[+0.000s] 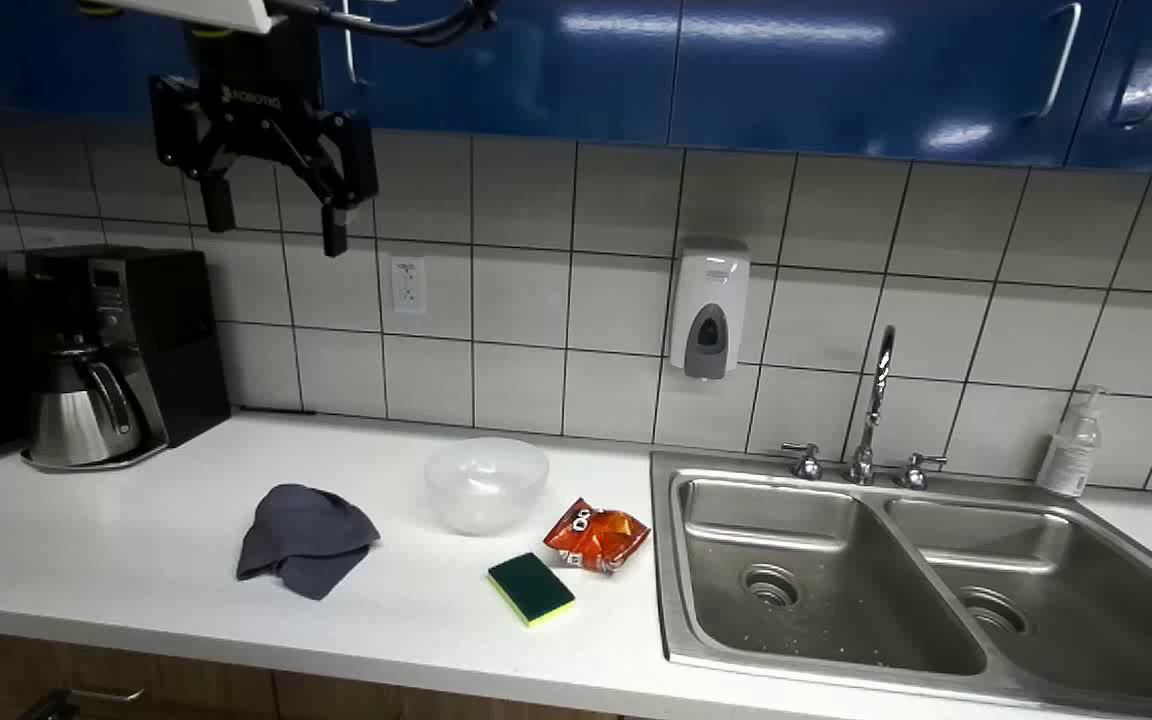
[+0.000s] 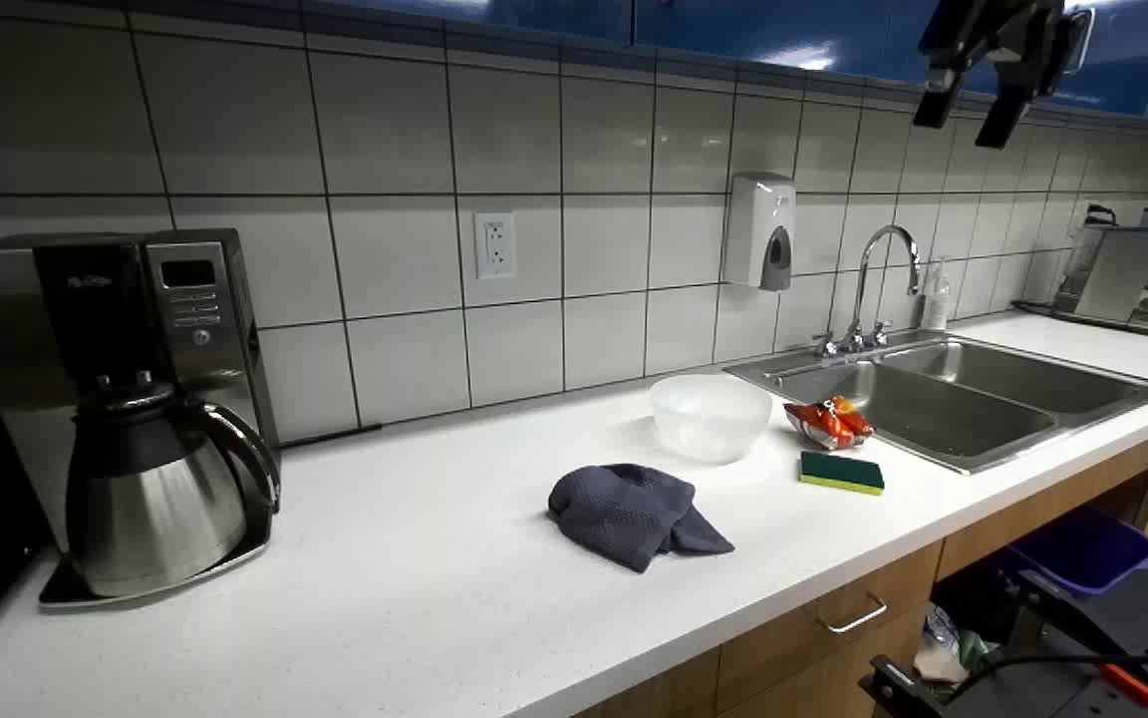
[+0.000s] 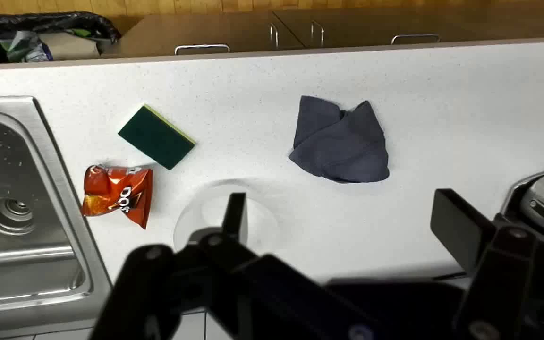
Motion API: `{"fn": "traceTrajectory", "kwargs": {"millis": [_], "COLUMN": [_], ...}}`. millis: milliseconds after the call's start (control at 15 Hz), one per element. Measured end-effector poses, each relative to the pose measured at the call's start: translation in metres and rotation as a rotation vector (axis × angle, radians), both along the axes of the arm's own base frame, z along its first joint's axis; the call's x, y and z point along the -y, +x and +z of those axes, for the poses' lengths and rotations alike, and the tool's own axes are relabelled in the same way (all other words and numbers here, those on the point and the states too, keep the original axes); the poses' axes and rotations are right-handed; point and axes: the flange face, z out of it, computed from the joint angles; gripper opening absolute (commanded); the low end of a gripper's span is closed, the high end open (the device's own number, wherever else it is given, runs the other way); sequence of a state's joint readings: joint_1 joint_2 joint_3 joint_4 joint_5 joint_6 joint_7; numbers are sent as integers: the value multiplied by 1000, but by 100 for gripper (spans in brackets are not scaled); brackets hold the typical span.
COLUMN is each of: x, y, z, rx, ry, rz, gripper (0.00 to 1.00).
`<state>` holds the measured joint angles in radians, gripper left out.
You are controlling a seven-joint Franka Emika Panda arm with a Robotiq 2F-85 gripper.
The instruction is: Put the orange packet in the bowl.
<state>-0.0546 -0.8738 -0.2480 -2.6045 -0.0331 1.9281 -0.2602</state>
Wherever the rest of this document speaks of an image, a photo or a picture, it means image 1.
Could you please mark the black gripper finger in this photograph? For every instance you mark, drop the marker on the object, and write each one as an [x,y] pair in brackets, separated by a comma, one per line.
[334,228]
[218,202]

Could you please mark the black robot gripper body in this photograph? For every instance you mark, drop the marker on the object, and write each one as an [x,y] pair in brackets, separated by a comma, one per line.
[263,96]

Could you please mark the orange snack packet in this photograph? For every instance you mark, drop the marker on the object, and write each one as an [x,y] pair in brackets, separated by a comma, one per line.
[595,538]

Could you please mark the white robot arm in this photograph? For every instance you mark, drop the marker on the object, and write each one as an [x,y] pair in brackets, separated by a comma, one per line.
[259,19]

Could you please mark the clear plastic bowl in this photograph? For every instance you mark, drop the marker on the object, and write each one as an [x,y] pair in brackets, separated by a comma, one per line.
[484,485]

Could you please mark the black coffee maker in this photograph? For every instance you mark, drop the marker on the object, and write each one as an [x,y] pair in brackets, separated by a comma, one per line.
[149,317]

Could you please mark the steel coffee carafe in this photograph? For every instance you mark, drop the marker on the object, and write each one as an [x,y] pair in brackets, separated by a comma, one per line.
[83,415]

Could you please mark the dark grey cloth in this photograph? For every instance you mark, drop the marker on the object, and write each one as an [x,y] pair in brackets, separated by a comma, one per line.
[307,538]

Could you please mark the green yellow sponge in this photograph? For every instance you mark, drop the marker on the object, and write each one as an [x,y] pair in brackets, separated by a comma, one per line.
[531,584]

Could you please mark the wooden drawer fronts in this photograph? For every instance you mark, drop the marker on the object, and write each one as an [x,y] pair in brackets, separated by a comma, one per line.
[67,680]

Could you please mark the chrome sink faucet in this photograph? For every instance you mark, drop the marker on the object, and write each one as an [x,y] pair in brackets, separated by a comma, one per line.
[862,464]

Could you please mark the blue upper cabinets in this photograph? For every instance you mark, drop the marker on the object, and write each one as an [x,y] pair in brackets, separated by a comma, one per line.
[964,80]

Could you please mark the stainless double sink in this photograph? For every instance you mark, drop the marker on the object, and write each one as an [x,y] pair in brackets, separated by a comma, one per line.
[963,592]

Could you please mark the clear soap bottle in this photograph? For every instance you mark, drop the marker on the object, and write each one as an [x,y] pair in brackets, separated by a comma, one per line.
[1074,445]

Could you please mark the white wall outlet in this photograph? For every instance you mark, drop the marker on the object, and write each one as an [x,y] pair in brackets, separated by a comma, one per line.
[405,285]

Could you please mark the white wall soap dispenser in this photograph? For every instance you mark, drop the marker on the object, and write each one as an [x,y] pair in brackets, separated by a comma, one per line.
[709,308]

